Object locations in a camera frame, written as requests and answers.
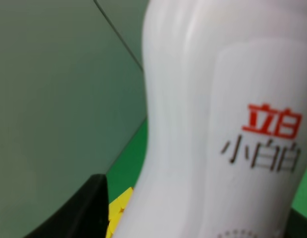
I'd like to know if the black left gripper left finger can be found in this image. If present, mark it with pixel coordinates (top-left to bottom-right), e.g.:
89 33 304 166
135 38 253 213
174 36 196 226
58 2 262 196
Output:
26 174 109 238

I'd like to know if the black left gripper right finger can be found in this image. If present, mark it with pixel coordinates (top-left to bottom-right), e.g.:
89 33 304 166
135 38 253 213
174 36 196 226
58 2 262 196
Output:
285 209 307 238

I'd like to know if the white bottle with black brush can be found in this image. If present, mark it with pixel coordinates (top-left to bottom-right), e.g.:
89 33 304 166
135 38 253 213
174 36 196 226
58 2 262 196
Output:
114 0 307 238

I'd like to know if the multicoloured puzzle cube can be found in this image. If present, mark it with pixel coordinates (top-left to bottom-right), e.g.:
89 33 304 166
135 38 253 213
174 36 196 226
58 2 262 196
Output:
105 187 133 238

